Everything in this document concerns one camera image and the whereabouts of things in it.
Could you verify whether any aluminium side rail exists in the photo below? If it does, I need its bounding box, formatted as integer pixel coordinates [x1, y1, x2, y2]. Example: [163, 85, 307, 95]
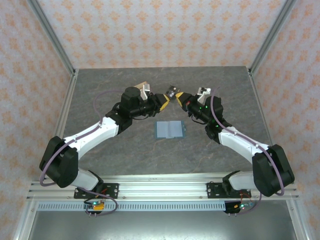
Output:
[39, 69, 80, 181]
[247, 67, 285, 180]

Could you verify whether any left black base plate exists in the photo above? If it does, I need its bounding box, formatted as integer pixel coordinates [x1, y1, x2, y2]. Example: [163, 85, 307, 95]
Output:
[73, 182, 120, 200]

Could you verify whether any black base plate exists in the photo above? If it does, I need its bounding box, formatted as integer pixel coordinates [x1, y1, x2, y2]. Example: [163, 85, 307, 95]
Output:
[206, 182, 251, 200]
[73, 182, 120, 200]

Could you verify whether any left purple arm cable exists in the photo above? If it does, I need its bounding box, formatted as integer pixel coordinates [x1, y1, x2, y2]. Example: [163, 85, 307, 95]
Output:
[39, 89, 126, 218]

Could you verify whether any right aluminium corner post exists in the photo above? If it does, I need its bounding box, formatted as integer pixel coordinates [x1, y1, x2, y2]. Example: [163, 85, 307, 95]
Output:
[248, 0, 297, 73]

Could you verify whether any right aluminium side rail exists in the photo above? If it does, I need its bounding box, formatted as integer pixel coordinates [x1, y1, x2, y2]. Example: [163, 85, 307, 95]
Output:
[247, 67, 285, 180]

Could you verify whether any left aluminium corner post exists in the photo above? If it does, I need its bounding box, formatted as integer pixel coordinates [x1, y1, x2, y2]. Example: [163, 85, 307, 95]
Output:
[26, 0, 77, 76]

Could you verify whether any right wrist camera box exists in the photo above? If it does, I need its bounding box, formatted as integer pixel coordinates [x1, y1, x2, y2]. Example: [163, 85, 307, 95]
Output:
[196, 86, 213, 103]

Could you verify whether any perforated grey cable duct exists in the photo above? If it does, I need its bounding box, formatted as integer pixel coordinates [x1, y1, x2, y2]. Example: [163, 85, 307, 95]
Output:
[37, 202, 227, 212]

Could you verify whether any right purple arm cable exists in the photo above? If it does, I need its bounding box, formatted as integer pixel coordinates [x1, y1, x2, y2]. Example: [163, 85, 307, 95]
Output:
[210, 86, 286, 216]

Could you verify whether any aluminium corner post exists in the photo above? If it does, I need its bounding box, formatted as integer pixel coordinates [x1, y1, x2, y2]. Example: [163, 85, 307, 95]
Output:
[248, 0, 297, 73]
[26, 0, 77, 76]

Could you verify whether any grey metal sheet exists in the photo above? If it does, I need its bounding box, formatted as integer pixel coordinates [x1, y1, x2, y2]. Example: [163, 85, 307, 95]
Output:
[26, 211, 296, 240]

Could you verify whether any right power connector board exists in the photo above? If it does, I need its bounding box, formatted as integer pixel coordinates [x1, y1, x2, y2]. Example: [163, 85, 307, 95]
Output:
[232, 201, 255, 210]

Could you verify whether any teal card holder wallet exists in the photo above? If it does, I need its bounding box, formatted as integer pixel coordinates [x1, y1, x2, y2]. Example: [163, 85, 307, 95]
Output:
[154, 120, 187, 140]

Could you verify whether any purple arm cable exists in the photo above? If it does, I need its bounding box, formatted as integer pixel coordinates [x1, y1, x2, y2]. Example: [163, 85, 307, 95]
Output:
[39, 89, 126, 218]
[210, 86, 286, 216]

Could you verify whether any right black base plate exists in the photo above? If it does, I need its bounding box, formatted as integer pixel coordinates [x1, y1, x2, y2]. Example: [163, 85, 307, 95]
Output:
[206, 182, 251, 200]

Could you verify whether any left yellow power connector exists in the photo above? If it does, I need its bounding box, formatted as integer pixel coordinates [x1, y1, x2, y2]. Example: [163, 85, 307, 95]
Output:
[84, 200, 106, 213]

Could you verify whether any black card with white print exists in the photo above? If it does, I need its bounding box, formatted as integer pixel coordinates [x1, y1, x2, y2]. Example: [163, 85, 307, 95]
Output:
[165, 85, 182, 101]

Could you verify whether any left aluminium side rail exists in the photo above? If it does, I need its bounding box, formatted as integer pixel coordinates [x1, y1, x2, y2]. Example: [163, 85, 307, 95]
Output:
[39, 69, 80, 181]

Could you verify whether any aluminium cross rail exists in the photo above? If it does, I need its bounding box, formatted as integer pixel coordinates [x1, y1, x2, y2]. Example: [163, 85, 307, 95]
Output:
[26, 174, 300, 201]

